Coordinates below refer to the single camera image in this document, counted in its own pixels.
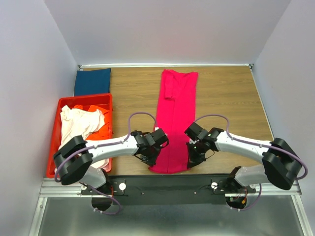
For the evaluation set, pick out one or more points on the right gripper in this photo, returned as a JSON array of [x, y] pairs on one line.
[[193, 160]]

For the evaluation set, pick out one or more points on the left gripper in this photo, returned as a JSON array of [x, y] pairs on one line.
[[151, 162]]

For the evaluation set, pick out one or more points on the magenta t shirt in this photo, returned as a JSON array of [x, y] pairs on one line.
[[175, 113]]

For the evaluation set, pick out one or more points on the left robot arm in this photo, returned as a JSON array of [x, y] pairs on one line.
[[75, 159]]

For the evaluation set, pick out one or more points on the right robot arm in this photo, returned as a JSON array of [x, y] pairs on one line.
[[278, 164]]

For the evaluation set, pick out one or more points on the orange t shirt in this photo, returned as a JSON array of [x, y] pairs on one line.
[[96, 121]]

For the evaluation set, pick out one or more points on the red plastic bin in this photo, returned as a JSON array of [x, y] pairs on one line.
[[90, 103]]

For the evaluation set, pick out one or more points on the pale pink t shirt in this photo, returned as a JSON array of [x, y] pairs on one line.
[[68, 128]]

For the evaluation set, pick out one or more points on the folded blue t shirt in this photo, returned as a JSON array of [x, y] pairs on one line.
[[91, 82]]

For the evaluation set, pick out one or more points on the black mounting base plate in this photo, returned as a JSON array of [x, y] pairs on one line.
[[167, 190]]

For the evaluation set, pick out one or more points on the aluminium frame rail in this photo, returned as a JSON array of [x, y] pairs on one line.
[[64, 211]]

